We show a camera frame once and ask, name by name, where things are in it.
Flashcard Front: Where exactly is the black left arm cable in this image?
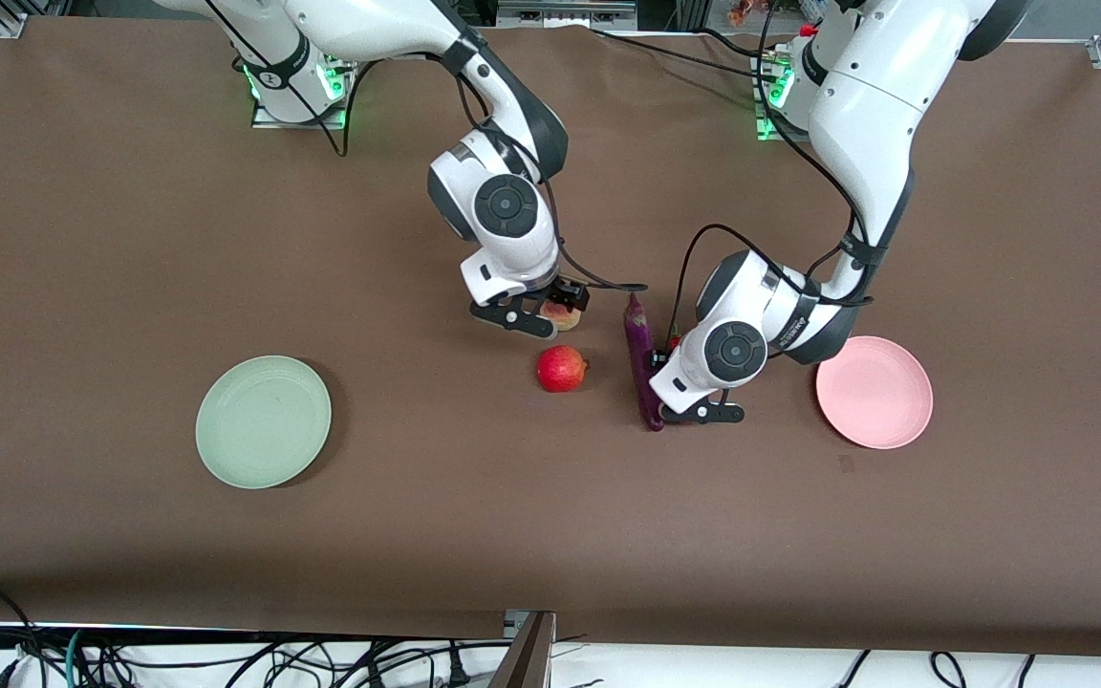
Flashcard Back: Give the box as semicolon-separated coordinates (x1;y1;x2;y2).
670;0;876;350

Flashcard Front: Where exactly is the black cable on table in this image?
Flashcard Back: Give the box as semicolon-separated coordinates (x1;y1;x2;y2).
589;27;766;82

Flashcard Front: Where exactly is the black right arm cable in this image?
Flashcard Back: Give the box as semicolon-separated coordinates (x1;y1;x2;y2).
202;0;649;292

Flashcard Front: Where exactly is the green round plate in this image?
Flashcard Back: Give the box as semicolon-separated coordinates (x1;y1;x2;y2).
195;355;333;490

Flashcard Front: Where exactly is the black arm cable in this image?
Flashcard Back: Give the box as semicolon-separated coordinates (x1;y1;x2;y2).
670;0;876;350
202;0;649;292

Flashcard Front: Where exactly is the red pomegranate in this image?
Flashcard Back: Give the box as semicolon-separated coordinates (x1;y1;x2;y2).
536;345;591;394

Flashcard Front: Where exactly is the dark camera stand post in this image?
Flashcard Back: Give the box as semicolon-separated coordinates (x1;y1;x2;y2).
486;612;557;688

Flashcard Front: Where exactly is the purple eggplant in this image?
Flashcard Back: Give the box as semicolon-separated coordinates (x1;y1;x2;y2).
621;293;667;433

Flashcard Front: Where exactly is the grey metal box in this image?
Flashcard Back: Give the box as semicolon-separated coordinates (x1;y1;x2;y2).
496;0;639;30

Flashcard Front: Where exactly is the pink round plate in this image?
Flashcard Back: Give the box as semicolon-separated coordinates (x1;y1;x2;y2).
815;335;935;450

